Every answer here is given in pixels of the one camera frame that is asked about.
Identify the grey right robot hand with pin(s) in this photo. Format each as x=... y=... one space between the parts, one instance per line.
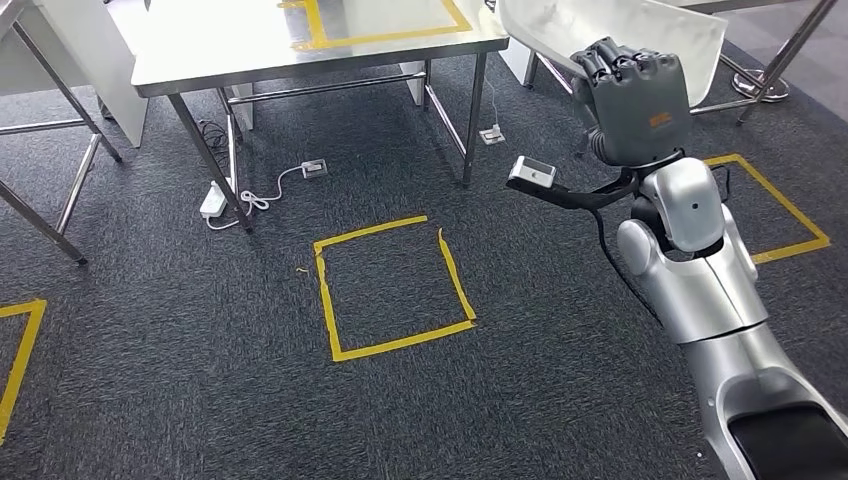
x=636 y=112

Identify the white wide shell part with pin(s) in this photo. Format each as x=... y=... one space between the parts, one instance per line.
x=563 y=26

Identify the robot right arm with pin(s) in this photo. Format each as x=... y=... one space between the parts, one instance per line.
x=702 y=291

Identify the stainless steel workbench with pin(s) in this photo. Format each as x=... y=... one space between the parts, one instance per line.
x=232 y=46

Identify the chrome round base stand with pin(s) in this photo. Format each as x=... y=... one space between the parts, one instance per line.
x=762 y=89

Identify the floor socket with white plug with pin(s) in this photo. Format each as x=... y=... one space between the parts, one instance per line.
x=491 y=136

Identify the yellow floor tape square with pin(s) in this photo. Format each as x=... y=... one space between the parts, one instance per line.
x=23 y=358
x=792 y=250

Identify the grey floor socket box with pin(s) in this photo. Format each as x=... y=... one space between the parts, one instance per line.
x=314 y=169

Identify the yellow torn tape square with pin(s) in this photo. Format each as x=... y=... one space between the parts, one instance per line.
x=397 y=343

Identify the white power strip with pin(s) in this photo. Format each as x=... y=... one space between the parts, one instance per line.
x=213 y=199

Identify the white panel desk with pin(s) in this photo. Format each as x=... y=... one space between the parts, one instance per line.
x=99 y=66

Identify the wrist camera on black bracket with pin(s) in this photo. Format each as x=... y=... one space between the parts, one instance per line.
x=533 y=173

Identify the yellow double tape frame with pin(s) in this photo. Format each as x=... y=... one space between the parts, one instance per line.
x=384 y=36

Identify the steel frame table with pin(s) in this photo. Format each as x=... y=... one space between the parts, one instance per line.
x=73 y=192

